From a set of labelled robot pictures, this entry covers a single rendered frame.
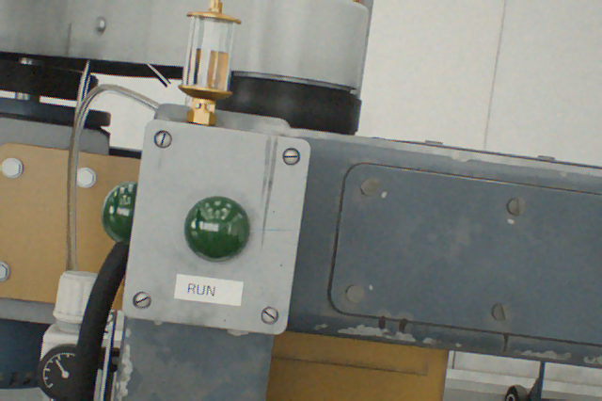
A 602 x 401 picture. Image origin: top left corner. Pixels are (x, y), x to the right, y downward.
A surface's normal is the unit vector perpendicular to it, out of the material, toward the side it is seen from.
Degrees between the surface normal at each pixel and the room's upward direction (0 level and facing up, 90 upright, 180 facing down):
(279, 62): 90
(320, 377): 90
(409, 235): 90
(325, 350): 90
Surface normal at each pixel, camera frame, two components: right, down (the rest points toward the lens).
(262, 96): -0.33, 0.00
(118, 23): -0.71, -0.06
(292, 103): 0.01, 0.05
